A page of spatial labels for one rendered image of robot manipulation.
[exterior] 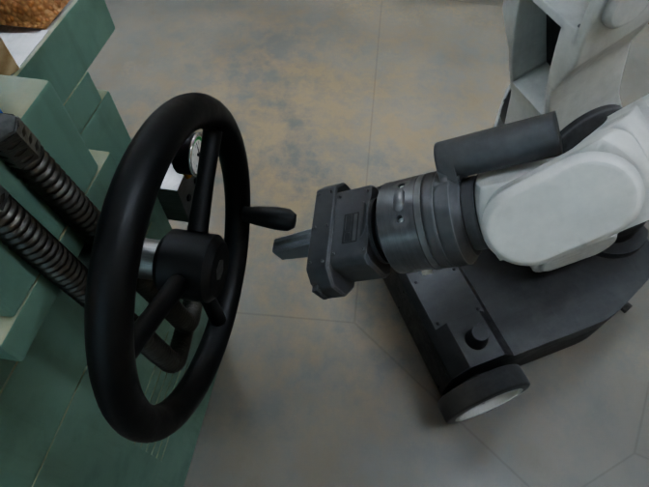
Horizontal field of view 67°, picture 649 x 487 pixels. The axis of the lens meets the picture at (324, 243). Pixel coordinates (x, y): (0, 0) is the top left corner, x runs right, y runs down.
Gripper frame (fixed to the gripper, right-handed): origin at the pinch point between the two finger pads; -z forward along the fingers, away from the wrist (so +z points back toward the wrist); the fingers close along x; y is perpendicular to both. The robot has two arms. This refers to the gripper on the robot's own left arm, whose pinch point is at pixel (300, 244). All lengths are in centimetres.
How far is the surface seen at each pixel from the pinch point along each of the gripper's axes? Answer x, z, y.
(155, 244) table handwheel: -6.0, -4.8, 13.8
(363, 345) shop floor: 11, -29, -71
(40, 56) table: 9.7, -14.0, 25.1
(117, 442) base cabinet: -19.8, -37.4, -12.5
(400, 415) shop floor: -5, -20, -74
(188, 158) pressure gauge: 15.7, -19.6, 2.3
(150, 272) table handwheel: -8.2, -5.3, 13.2
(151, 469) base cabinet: -23, -46, -28
